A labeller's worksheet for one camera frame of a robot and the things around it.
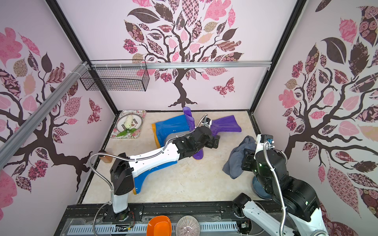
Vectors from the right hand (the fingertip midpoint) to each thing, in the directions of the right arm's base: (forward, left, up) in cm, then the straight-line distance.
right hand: (246, 149), depth 59 cm
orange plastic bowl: (-23, +39, -32) cm, 55 cm away
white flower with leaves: (+43, +71, -29) cm, 88 cm away
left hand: (+16, +11, -13) cm, 23 cm away
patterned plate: (+44, +66, -32) cm, 86 cm away
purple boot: (+29, +24, -9) cm, 39 cm away
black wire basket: (+57, +62, +1) cm, 84 cm away
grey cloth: (-4, +5, -5) cm, 9 cm away
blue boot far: (+34, +44, -29) cm, 63 cm away
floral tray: (+34, +64, -34) cm, 80 cm away
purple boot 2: (+41, -4, -33) cm, 53 cm away
